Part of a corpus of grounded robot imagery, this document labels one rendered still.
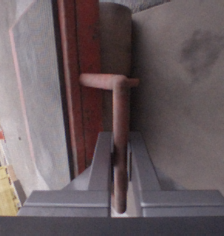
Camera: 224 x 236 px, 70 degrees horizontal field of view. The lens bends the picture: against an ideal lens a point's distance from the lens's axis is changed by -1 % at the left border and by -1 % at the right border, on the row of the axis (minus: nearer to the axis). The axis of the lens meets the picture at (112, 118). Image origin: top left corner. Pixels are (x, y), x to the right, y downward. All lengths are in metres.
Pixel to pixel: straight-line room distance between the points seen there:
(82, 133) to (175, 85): 0.13
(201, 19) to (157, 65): 0.07
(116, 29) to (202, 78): 0.11
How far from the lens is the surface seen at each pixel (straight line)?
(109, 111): 0.22
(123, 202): 0.17
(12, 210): 5.00
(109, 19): 0.22
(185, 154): 0.24
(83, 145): 0.19
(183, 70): 0.22
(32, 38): 0.24
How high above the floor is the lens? 0.20
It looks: 37 degrees down
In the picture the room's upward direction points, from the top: 105 degrees counter-clockwise
